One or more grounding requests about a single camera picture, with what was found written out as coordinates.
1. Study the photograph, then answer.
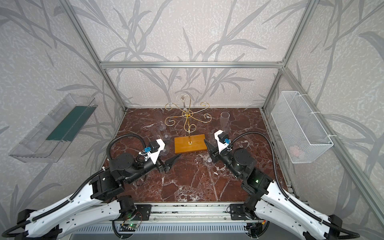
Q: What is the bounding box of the clear wine glass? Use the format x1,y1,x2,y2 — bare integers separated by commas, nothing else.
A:
203,152,214,167
155,112,171,141
150,129,170,156
177,93,191,111
220,112,230,133

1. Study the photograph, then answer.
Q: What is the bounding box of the amber wine glass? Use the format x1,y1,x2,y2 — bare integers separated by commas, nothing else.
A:
236,134,259,150

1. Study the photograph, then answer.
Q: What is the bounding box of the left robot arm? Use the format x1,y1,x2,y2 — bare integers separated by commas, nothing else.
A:
14,153,180,240

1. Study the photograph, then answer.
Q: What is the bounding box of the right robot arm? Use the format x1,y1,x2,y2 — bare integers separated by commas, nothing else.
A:
205,141,343,240

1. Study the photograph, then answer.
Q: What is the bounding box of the yellow wooden rack base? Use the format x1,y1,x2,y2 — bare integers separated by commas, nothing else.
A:
175,134,207,154

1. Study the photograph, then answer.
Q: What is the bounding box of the green circuit board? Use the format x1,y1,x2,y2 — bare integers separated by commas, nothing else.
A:
119,223,141,233

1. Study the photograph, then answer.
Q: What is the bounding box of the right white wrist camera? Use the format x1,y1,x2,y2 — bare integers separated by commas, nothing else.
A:
214,130,231,156

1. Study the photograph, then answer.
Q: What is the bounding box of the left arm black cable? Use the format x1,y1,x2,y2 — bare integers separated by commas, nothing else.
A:
1,133,148,238

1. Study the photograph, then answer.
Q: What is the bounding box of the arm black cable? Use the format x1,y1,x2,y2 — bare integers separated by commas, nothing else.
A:
1,133,148,238
229,131,361,240

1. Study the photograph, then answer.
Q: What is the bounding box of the gold wire glass rack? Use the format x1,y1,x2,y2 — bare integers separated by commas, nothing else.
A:
164,96,212,136

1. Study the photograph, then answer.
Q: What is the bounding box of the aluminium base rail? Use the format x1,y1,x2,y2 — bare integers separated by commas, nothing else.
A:
68,201,319,234

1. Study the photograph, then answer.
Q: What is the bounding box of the aluminium frame crossbar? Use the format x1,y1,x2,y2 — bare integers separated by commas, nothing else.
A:
99,62,283,69

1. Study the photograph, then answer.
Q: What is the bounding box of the white wire mesh basket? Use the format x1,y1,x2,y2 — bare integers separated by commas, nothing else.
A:
271,91,334,164

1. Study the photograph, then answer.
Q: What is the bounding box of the clear plastic wall bin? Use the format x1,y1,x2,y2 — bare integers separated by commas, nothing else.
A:
9,94,98,163

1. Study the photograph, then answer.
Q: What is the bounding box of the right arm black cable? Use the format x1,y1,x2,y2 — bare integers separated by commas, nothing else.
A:
229,131,361,240

